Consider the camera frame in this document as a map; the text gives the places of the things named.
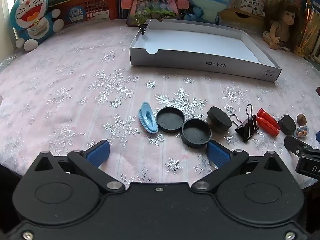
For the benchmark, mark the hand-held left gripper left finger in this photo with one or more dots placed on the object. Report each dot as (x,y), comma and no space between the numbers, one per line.
(98,153)

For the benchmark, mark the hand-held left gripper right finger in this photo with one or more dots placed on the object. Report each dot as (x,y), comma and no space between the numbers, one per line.
(217,155)

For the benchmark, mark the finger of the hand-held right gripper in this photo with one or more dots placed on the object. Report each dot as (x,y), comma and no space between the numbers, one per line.
(295,145)

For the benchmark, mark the small round printed badge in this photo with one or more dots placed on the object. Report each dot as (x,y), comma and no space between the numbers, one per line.
(301,131)

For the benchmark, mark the small black round cap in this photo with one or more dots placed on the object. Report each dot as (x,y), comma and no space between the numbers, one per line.
(287,125)

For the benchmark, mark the brown walnut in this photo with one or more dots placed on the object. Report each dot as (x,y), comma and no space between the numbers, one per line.
(301,119)

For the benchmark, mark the black round lid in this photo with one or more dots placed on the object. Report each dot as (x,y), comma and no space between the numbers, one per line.
(170,120)
(196,133)

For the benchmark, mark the large black round cap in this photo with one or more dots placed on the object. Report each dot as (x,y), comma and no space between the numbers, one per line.
(220,117)

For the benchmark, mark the light blue plastic clip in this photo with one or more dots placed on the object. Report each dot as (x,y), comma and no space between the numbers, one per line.
(147,117)

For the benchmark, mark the white cardboard box tray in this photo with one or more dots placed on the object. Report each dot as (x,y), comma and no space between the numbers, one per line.
(200,42)

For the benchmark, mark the small blue object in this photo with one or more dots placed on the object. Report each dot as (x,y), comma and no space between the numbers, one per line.
(318,137)

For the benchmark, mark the red plastic clip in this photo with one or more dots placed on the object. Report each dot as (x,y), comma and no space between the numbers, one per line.
(267,123)

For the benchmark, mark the large black binder clip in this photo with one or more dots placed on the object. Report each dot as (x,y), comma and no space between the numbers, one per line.
(246,130)

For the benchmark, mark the pink snowflake tablecloth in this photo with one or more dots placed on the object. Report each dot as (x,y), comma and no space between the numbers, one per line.
(62,92)

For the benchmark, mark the upright orange glossy books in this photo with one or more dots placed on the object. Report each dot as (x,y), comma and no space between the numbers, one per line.
(311,30)

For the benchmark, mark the brown haired doll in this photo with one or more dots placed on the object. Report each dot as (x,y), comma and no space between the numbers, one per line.
(285,20)

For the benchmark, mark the small black binder clip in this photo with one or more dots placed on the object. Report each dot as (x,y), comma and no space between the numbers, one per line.
(142,28)

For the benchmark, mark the wooden box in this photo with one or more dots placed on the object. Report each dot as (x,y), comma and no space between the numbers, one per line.
(240,18)

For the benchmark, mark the red plastic basket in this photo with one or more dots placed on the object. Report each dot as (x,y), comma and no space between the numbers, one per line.
(97,5)

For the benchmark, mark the white printed cardboard box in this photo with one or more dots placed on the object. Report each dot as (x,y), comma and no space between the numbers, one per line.
(251,2)

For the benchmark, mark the blue white cat plush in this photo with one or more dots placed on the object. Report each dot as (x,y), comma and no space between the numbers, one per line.
(32,12)

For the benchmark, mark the pink triangular toy house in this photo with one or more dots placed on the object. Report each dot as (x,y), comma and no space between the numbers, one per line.
(152,5)

